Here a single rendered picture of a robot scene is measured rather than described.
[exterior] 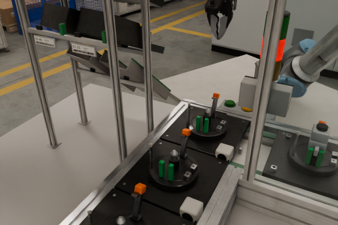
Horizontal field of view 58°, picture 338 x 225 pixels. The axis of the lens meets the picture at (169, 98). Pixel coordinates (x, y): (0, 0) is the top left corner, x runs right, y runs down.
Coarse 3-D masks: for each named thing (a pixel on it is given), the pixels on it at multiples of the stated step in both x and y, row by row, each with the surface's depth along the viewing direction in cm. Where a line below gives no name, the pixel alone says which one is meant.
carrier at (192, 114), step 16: (192, 112) 114; (208, 112) 101; (176, 128) 106; (192, 128) 102; (208, 128) 102; (224, 128) 102; (240, 128) 105; (176, 144) 99; (192, 144) 98; (208, 144) 98; (224, 144) 95
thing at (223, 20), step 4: (224, 16) 105; (220, 20) 106; (224, 20) 105; (220, 24) 107; (224, 24) 106; (220, 28) 107; (224, 28) 106; (220, 32) 108; (224, 32) 108; (220, 36) 109
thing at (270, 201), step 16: (240, 144) 106; (240, 160) 99; (240, 176) 87; (240, 192) 88; (256, 192) 85; (272, 192) 82; (288, 192) 81; (256, 208) 88; (272, 208) 85; (288, 208) 82; (304, 208) 80; (320, 208) 78; (336, 208) 77; (304, 224) 82; (320, 224) 80; (336, 224) 77
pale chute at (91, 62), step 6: (72, 54) 111; (78, 54) 113; (78, 60) 110; (84, 60) 103; (90, 60) 102; (96, 60) 104; (90, 66) 111; (96, 66) 105; (102, 66) 107; (102, 72) 112; (108, 72) 110; (126, 84) 120; (132, 90) 124
